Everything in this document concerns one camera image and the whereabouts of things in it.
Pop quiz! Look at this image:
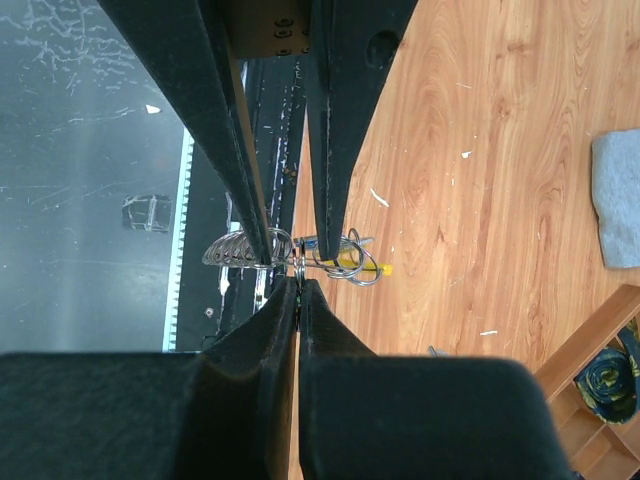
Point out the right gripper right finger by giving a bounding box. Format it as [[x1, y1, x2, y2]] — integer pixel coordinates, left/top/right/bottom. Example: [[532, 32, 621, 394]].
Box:
[[299, 280, 573, 479]]

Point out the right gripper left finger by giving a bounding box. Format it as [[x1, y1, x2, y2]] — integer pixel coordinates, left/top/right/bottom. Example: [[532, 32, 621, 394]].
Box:
[[1, 280, 297, 479]]

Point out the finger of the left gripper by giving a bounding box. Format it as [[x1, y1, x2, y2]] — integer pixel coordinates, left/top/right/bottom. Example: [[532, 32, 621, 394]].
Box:
[[305, 0, 417, 260], [100, 0, 271, 262]]

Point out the wooden compartment tray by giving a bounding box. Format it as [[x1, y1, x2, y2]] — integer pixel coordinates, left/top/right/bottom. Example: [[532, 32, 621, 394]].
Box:
[[536, 285, 639, 479]]

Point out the rolled dark tie centre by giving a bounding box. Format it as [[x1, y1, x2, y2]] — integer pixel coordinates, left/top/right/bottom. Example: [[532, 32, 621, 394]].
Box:
[[574, 318, 639, 425]]

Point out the folded grey cloth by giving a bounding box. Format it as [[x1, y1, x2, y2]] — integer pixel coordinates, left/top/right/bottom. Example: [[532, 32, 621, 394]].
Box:
[[591, 129, 639, 269]]

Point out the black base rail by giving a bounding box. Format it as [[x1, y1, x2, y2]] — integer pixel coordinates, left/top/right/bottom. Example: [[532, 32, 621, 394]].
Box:
[[162, 56, 306, 352]]

